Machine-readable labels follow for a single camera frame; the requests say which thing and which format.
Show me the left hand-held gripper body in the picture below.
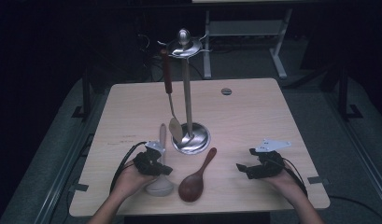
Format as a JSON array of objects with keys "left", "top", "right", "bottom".
[{"left": 133, "top": 140, "right": 168, "bottom": 176}]

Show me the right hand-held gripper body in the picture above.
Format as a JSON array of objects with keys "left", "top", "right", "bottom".
[{"left": 248, "top": 138, "right": 292, "bottom": 179}]

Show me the white ladle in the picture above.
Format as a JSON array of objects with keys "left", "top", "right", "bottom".
[{"left": 145, "top": 123, "right": 175, "bottom": 197}]

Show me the brown wooden spoon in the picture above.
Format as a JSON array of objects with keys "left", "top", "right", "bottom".
[{"left": 177, "top": 147, "right": 218, "bottom": 203}]

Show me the steel utensil rack stand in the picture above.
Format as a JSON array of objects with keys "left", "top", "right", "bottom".
[{"left": 157, "top": 28, "right": 213, "bottom": 156}]

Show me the black spatula with red-brown handle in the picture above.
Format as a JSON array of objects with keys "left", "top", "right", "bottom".
[{"left": 160, "top": 49, "right": 184, "bottom": 144}]

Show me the person's left hand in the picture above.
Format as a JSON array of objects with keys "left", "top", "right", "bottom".
[{"left": 112, "top": 166, "right": 159, "bottom": 200}]

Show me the person's right hand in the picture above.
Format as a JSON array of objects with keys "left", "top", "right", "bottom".
[{"left": 269, "top": 170, "right": 304, "bottom": 204}]

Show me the grey tape strip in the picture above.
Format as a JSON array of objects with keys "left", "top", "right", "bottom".
[
  {"left": 307, "top": 175, "right": 331, "bottom": 185},
  {"left": 68, "top": 183, "right": 90, "bottom": 193}
]

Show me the black metal stand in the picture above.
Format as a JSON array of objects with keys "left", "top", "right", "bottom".
[
  {"left": 71, "top": 66, "right": 93, "bottom": 121},
  {"left": 334, "top": 63, "right": 364, "bottom": 121}
]

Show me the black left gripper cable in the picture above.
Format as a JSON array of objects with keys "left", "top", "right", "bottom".
[{"left": 109, "top": 141, "right": 149, "bottom": 194}]

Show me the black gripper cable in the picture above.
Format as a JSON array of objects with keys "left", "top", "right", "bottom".
[
  {"left": 109, "top": 141, "right": 149, "bottom": 194},
  {"left": 282, "top": 157, "right": 308, "bottom": 199}
]

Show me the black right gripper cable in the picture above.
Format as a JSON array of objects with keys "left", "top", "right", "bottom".
[{"left": 282, "top": 157, "right": 308, "bottom": 199}]

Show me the black cable bundle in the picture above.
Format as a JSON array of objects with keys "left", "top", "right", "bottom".
[{"left": 138, "top": 32, "right": 166, "bottom": 83}]

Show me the black floor cable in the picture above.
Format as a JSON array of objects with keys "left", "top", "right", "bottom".
[{"left": 327, "top": 195, "right": 382, "bottom": 222}]

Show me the white metal table frame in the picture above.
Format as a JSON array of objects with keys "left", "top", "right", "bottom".
[{"left": 203, "top": 8, "right": 294, "bottom": 79}]

